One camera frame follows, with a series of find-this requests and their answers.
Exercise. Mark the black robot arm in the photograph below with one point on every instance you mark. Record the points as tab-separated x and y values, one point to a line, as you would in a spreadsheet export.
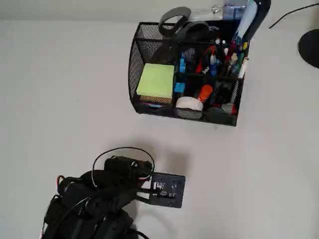
99	199

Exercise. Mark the multicolour sticky note stack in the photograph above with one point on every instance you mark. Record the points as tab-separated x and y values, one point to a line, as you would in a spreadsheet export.
154	100

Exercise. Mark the green sticky note pad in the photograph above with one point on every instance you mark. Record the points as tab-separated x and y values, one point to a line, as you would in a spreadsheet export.
155	79

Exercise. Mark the white tape roll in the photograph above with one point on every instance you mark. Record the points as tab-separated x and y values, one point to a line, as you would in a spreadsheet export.
189	102

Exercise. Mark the small blue clip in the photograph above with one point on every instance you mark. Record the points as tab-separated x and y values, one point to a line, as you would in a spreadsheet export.
179	87
182	64

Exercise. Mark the black mesh desk organizer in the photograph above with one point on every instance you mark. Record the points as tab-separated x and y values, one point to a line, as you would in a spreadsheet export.
219	119

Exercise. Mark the orange capped glue stick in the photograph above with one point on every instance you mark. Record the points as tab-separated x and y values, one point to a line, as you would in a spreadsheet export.
205	92

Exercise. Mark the red and grey staple remover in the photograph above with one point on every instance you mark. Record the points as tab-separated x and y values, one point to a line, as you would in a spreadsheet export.
228	108

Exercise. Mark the blue capped marker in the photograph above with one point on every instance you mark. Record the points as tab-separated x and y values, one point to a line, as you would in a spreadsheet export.
213	68

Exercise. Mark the bunch of pens and markers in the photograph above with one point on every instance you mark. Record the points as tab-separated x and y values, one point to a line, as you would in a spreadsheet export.
203	58

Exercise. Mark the white marker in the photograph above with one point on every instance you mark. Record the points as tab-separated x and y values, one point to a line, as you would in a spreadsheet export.
243	69

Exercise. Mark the green marker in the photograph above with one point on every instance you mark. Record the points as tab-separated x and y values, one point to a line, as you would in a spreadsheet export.
241	58

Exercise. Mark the red pen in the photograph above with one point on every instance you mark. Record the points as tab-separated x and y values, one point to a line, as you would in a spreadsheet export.
233	46

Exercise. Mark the black card with globe print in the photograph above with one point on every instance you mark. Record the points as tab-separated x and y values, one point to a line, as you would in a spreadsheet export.
225	28

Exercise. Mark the yellow capped pen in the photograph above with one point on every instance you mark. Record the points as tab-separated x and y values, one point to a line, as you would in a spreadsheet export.
245	45

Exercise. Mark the dark blue glossy curved tool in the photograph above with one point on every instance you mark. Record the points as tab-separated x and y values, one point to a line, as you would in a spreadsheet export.
261	12

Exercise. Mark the black round lamp base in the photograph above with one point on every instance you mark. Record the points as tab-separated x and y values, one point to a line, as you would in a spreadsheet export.
310	47

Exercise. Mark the black wrist camera board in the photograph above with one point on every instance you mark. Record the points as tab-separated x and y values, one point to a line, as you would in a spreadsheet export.
172	191

